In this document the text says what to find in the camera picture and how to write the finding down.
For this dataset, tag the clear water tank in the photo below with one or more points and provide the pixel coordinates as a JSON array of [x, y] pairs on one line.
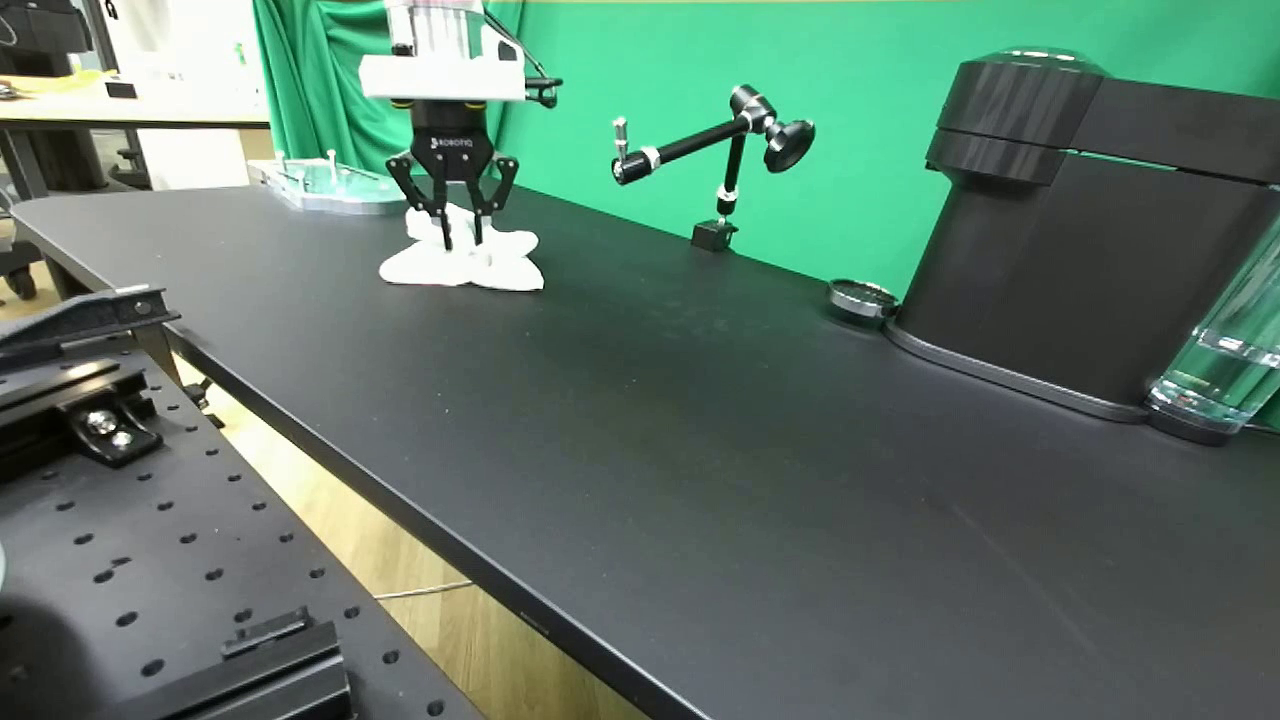
[[1235, 354]]

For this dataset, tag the white cabinet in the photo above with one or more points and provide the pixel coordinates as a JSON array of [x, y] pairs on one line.
[[185, 40]]

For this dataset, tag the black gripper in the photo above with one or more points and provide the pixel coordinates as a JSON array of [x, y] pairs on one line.
[[449, 134]]

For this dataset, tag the black round disc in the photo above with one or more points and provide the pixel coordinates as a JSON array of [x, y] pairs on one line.
[[863, 301]]

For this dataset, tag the black coffee machine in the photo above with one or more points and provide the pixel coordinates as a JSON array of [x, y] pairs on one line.
[[1067, 264]]

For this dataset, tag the black perforated breadboard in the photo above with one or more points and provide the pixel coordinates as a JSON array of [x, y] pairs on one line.
[[162, 573]]

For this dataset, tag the white towel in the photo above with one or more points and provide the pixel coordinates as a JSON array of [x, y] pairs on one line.
[[461, 264]]

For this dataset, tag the black aluminium rail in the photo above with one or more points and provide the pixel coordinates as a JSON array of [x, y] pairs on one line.
[[80, 321]]

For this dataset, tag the black metal bracket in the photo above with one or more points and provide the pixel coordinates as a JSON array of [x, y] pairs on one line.
[[112, 429]]

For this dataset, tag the green backdrop curtain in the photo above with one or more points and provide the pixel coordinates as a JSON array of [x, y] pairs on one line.
[[882, 81]]

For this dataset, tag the black articulated clamp stand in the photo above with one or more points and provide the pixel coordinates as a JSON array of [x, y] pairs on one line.
[[731, 134]]

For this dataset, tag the wooden desk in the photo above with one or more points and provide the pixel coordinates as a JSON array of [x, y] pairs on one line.
[[134, 103]]

